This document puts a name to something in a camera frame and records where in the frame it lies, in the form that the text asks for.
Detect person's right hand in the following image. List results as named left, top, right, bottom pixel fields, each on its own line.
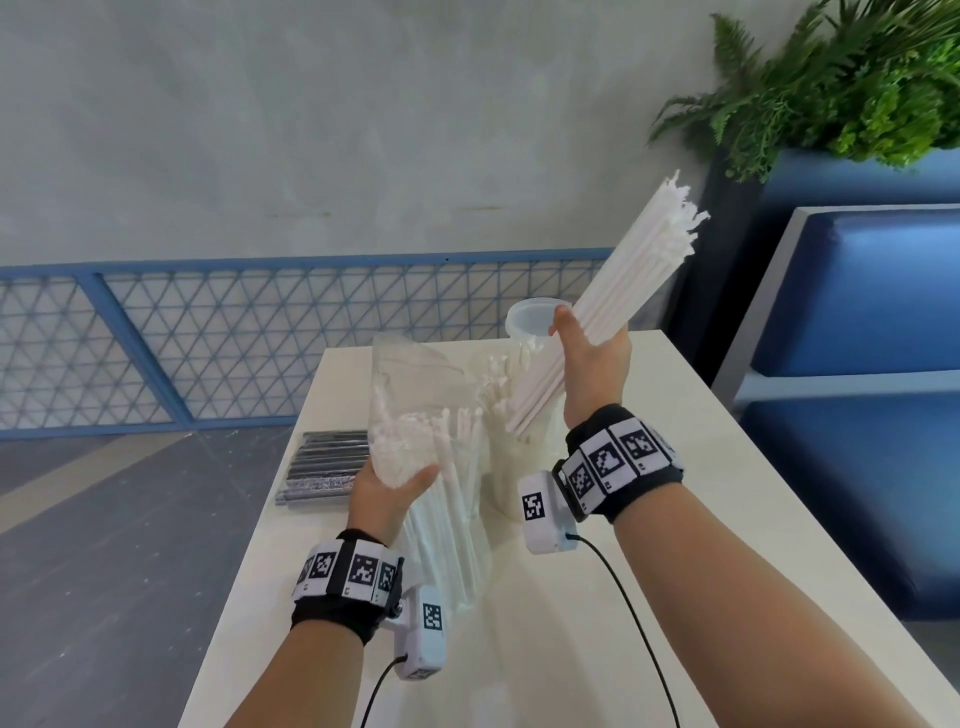
left=548, top=304, right=635, bottom=429

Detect person's left hand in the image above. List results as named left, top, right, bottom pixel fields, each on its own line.
left=348, top=457, right=443, bottom=549

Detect clear plastic bag of straws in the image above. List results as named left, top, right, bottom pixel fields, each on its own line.
left=370, top=333, right=498, bottom=610

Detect bundle of white straws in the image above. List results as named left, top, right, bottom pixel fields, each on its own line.
left=505, top=170, right=713, bottom=438

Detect person's left forearm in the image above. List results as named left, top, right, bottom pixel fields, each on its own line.
left=223, top=616, right=370, bottom=728

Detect person's right forearm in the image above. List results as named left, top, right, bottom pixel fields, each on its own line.
left=611, top=480, right=915, bottom=728

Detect translucent round plastic lid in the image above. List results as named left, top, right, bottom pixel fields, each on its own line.
left=504, top=295, right=576, bottom=344

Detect white straws in container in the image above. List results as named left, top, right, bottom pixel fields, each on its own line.
left=474, top=337, right=556, bottom=451

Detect stack of black wrapped straws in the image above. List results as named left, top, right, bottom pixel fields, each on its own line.
left=275, top=428, right=374, bottom=508

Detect clear plastic straw container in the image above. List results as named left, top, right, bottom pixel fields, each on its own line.
left=471, top=339, right=568, bottom=520

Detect black marker wristband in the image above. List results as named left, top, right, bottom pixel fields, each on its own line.
left=290, top=528, right=407, bottom=648
left=552, top=404, right=686, bottom=526

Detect blue mesh railing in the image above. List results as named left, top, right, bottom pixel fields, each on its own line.
left=0, top=246, right=680, bottom=444

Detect blue padded bench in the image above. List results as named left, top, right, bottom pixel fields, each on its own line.
left=711, top=204, right=960, bottom=624

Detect green fern plant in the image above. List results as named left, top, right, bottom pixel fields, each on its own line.
left=647, top=0, right=960, bottom=186

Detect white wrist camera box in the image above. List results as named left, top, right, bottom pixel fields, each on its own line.
left=388, top=585, right=448, bottom=683
left=516, top=470, right=581, bottom=557

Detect black cable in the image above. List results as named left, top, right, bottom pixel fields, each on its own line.
left=359, top=654, right=411, bottom=728
left=565, top=531, right=681, bottom=728

